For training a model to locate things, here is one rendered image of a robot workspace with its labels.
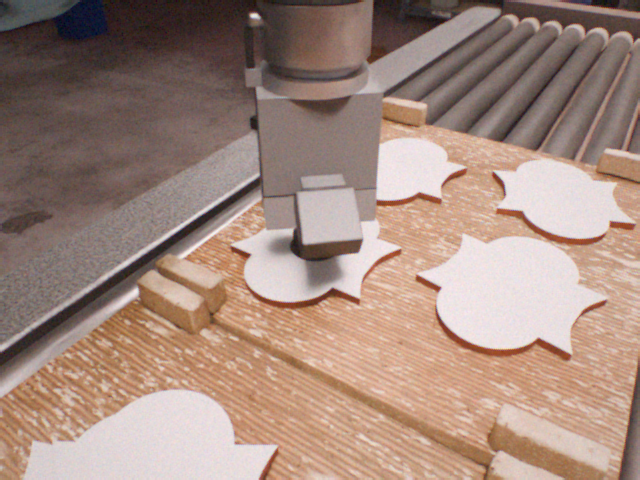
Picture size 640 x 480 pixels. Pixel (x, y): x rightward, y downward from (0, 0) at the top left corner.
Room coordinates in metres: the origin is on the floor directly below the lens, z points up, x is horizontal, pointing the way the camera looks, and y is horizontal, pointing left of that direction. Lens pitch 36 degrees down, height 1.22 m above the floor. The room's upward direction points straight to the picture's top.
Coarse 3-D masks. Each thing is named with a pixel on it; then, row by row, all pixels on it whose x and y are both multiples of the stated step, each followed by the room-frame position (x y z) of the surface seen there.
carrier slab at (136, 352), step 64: (128, 320) 0.28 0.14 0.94; (64, 384) 0.22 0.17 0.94; (128, 384) 0.22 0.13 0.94; (192, 384) 0.22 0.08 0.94; (256, 384) 0.22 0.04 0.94; (320, 384) 0.22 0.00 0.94; (0, 448) 0.17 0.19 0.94; (320, 448) 0.17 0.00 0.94; (384, 448) 0.17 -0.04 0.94; (448, 448) 0.17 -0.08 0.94
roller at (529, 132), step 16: (592, 32) 1.15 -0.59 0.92; (592, 48) 1.04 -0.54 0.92; (576, 64) 0.93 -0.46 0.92; (560, 80) 0.84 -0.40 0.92; (576, 80) 0.87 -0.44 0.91; (544, 96) 0.77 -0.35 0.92; (560, 96) 0.78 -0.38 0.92; (528, 112) 0.72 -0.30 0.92; (544, 112) 0.71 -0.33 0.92; (560, 112) 0.77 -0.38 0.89; (528, 128) 0.65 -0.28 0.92; (544, 128) 0.68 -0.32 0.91; (512, 144) 0.60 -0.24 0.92; (528, 144) 0.61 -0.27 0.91
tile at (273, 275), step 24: (264, 240) 0.36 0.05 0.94; (288, 240) 0.36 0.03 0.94; (264, 264) 0.33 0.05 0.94; (288, 264) 0.33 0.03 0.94; (312, 264) 0.33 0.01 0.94; (336, 264) 0.33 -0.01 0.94; (360, 264) 0.33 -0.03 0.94; (264, 288) 0.30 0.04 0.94; (288, 288) 0.30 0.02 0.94; (312, 288) 0.30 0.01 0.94; (336, 288) 0.30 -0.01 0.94; (360, 288) 0.31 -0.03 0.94
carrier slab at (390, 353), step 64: (384, 128) 0.61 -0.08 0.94; (448, 192) 0.46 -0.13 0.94; (192, 256) 0.35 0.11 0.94; (448, 256) 0.35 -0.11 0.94; (576, 256) 0.35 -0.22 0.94; (256, 320) 0.28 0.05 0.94; (320, 320) 0.28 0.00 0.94; (384, 320) 0.28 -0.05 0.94; (384, 384) 0.22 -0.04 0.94; (448, 384) 0.22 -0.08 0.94; (512, 384) 0.22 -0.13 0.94; (576, 384) 0.22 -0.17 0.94
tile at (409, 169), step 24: (384, 144) 0.55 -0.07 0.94; (408, 144) 0.55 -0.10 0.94; (432, 144) 0.55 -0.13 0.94; (384, 168) 0.49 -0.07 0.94; (408, 168) 0.49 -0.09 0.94; (432, 168) 0.49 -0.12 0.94; (456, 168) 0.49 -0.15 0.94; (384, 192) 0.44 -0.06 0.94; (408, 192) 0.44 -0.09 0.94; (432, 192) 0.44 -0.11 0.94
